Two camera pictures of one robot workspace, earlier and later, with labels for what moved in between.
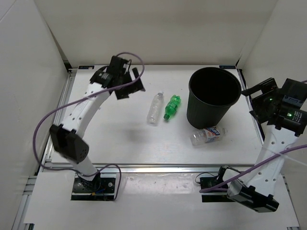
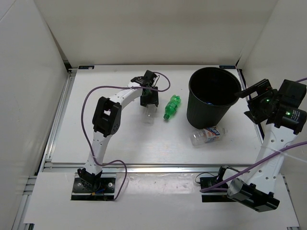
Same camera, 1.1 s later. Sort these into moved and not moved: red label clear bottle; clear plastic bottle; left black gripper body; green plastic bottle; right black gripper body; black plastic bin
Moved: clear plastic bottle; left black gripper body
Not moved: green plastic bottle; black plastic bin; red label clear bottle; right black gripper body
